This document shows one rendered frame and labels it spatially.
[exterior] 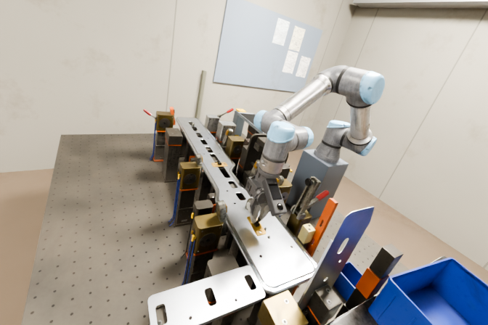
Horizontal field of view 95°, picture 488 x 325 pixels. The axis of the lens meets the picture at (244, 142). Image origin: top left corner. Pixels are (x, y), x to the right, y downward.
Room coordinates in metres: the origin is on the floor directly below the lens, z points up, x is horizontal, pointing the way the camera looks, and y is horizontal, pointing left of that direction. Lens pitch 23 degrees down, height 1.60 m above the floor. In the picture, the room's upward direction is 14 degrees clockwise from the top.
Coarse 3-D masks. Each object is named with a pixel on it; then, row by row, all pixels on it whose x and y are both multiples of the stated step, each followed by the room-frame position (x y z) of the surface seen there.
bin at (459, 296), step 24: (432, 264) 0.50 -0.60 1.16; (456, 264) 0.54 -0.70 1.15; (384, 288) 0.42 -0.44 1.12; (408, 288) 0.49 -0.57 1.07; (432, 288) 0.54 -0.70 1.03; (456, 288) 0.51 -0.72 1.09; (480, 288) 0.48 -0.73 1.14; (384, 312) 0.39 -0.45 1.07; (408, 312) 0.36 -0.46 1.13; (432, 312) 0.46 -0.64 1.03; (456, 312) 0.48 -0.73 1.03; (480, 312) 0.45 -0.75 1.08
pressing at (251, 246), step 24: (192, 120) 1.58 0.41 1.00; (192, 144) 1.19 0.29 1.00; (216, 144) 1.27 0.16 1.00; (216, 168) 0.99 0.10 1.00; (216, 192) 0.80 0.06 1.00; (240, 192) 0.84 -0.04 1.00; (240, 216) 0.69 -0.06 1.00; (240, 240) 0.58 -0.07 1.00; (264, 240) 0.60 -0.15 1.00; (288, 240) 0.63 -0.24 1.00; (264, 264) 0.50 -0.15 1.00; (288, 264) 0.53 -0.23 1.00; (312, 264) 0.55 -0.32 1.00; (264, 288) 0.43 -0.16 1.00; (288, 288) 0.45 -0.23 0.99
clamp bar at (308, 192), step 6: (306, 180) 0.72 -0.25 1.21; (312, 180) 0.72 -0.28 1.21; (318, 180) 0.73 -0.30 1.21; (306, 186) 0.73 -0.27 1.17; (312, 186) 0.73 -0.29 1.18; (318, 186) 0.72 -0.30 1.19; (306, 192) 0.73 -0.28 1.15; (312, 192) 0.71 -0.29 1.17; (300, 198) 0.73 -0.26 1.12; (306, 198) 0.71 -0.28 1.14; (300, 204) 0.73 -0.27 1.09; (306, 204) 0.71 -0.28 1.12; (294, 210) 0.72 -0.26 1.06; (300, 210) 0.71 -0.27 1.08
